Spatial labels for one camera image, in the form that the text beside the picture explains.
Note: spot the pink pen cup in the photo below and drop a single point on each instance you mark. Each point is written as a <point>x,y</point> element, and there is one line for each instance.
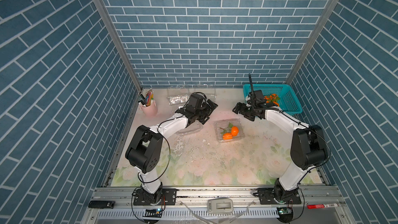
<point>149,111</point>

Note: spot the clear clamshell container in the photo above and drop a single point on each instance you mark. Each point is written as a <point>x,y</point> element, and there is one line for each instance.
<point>224,126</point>
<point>177,95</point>
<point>209,91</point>
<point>191,129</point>

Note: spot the grey tape dispenser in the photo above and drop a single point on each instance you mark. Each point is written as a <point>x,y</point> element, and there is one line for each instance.
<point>220,206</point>

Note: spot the teal plastic basket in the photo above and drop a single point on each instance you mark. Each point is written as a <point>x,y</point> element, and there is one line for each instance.
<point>288,102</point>

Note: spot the red marker pen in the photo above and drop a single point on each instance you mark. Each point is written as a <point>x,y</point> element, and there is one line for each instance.
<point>318,206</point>

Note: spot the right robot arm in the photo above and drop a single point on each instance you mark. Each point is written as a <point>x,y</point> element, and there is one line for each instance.
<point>308,151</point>

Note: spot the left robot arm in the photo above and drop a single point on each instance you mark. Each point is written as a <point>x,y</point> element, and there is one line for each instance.
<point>144,150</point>

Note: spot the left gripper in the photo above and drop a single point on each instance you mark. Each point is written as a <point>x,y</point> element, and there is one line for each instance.
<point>208,110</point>

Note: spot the orange front container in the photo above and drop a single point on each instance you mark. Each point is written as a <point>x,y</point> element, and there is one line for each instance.
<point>227,136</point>
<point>234,131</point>

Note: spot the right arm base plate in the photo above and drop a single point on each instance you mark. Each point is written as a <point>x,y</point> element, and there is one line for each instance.
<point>270,196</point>

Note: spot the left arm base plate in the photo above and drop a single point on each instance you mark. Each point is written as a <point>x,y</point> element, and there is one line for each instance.
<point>165,196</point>

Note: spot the black device on rail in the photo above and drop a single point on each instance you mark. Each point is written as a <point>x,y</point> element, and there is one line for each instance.
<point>101,204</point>

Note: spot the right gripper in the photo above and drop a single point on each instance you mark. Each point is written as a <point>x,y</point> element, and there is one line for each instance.
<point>242,106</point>

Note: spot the pens in cup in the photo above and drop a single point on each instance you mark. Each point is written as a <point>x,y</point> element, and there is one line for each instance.
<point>145,98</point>

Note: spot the clear clamshell container back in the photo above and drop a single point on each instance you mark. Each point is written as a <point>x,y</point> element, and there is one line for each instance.
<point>209,91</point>

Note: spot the clear clamshell container front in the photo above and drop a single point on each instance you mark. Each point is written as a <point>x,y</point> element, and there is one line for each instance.
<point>224,126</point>

